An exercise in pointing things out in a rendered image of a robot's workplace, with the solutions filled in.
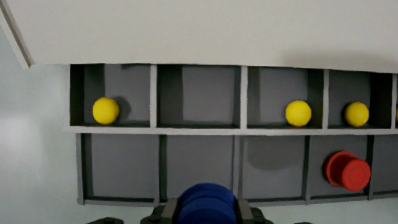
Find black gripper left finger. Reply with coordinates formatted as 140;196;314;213
87;197;181;224

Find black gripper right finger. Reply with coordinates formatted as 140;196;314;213
235;199;274;224

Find blue plug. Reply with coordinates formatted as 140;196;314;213
177;183;238;224

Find red plug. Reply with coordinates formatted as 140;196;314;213
323;150;370;191

